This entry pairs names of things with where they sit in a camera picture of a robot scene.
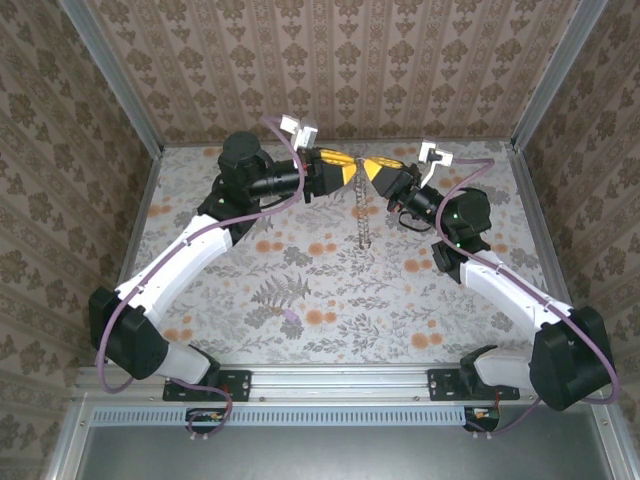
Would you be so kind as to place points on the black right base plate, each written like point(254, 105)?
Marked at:
point(445, 382)

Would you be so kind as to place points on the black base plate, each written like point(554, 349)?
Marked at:
point(445, 382)
point(235, 382)

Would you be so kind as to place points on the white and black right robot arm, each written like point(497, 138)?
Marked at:
point(510, 295)

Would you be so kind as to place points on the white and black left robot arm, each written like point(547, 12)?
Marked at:
point(170, 270)

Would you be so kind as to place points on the aluminium back rail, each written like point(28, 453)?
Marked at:
point(200, 145)

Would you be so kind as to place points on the grey metal sheet panel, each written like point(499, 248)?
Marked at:
point(340, 455)

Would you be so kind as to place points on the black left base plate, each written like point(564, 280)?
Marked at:
point(235, 382)

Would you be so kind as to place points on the black controller board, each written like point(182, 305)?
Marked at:
point(205, 421)
point(482, 420)

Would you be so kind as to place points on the aluminium side rail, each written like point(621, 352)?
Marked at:
point(550, 250)
point(140, 230)

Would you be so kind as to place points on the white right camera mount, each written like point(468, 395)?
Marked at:
point(430, 172)

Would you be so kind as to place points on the aluminium front rail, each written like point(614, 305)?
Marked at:
point(340, 382)

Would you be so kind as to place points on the aluminium corner post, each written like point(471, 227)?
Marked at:
point(120, 85)
point(555, 75)

